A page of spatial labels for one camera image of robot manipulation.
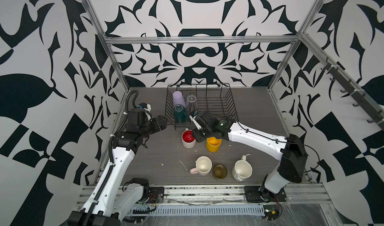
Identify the yellow mug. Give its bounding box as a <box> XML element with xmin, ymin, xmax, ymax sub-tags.
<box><xmin>206</xmin><ymin>137</ymin><xmax>222</xmax><ymax>153</ymax></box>

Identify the dark green mug white inside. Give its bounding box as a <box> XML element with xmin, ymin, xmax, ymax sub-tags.
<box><xmin>174</xmin><ymin>104</ymin><xmax>188</xmax><ymax>124</ymax></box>

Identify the white mug red inside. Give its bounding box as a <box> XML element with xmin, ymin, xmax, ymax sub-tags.
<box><xmin>181</xmin><ymin>128</ymin><xmax>197</xmax><ymax>149</ymax></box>

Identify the clear glass tumbler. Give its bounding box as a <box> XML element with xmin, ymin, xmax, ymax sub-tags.
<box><xmin>186</xmin><ymin>94</ymin><xmax>198</xmax><ymax>111</ymax></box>

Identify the lavender plastic cup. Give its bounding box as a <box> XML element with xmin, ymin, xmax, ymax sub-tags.
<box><xmin>172</xmin><ymin>90</ymin><xmax>186</xmax><ymax>107</ymax></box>

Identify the cream mug pink handle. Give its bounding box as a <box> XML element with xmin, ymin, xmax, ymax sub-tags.
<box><xmin>190</xmin><ymin>156</ymin><xmax>213</xmax><ymax>176</ymax></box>

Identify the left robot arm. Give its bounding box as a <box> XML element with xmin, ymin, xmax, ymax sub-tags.
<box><xmin>67</xmin><ymin>107</ymin><xmax>167</xmax><ymax>226</ymax></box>

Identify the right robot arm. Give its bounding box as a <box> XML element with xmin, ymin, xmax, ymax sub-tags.
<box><xmin>190</xmin><ymin>111</ymin><xmax>308</xmax><ymax>202</ymax></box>

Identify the olive green glass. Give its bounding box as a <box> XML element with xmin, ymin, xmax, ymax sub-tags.
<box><xmin>213</xmin><ymin>164</ymin><xmax>228</xmax><ymax>180</ymax></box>

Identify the cream white mug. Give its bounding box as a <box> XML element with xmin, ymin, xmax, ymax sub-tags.
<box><xmin>232</xmin><ymin>155</ymin><xmax>253</xmax><ymax>182</ymax></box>

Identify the green circuit board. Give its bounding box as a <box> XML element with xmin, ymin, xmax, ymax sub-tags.
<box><xmin>263</xmin><ymin>205</ymin><xmax>282</xmax><ymax>222</ymax></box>

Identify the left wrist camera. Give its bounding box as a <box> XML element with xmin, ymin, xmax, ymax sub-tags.
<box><xmin>138</xmin><ymin>102</ymin><xmax>152</xmax><ymax>112</ymax></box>

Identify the black wire dish rack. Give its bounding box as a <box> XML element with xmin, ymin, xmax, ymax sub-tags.
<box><xmin>165</xmin><ymin>83</ymin><xmax>238</xmax><ymax>129</ymax></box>

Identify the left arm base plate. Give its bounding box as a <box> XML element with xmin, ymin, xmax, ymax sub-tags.
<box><xmin>144</xmin><ymin>187</ymin><xmax>165</xmax><ymax>204</ymax></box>

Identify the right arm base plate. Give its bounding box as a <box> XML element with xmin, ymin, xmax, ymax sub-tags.
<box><xmin>244</xmin><ymin>186</ymin><xmax>287</xmax><ymax>203</ymax></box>

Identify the aluminium frame crossbar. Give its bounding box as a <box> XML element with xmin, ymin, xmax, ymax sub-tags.
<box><xmin>105</xmin><ymin>35</ymin><xmax>298</xmax><ymax>45</ymax></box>

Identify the white slotted cable duct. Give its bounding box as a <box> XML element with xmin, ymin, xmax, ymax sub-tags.
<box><xmin>128</xmin><ymin>205</ymin><xmax>265</xmax><ymax>217</ymax></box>

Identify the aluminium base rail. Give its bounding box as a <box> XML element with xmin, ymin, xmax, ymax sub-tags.
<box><xmin>74</xmin><ymin>182</ymin><xmax>331</xmax><ymax>207</ymax></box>

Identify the grey wall hook rail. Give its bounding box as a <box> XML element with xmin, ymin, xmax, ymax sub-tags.
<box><xmin>321</xmin><ymin>57</ymin><xmax>384</xmax><ymax>131</ymax></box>

